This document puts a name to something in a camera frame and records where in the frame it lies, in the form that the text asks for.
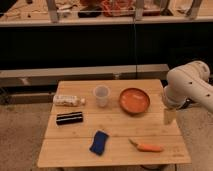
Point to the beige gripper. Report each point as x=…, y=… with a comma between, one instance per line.
x=169, y=116

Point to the white plastic bottle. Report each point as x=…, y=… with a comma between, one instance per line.
x=68, y=100

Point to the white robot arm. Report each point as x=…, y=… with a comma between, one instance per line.
x=189, y=81

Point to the orange carrot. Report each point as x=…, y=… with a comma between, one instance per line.
x=146, y=147

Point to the translucent plastic cup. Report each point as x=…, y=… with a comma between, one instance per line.
x=101, y=93

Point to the blue sponge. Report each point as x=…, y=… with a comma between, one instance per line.
x=99, y=141

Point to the wooden folding table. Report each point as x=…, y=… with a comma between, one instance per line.
x=68, y=145

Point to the black striped box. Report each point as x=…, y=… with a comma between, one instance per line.
x=69, y=118

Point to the grey metal beam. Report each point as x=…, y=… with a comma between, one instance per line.
x=51, y=76

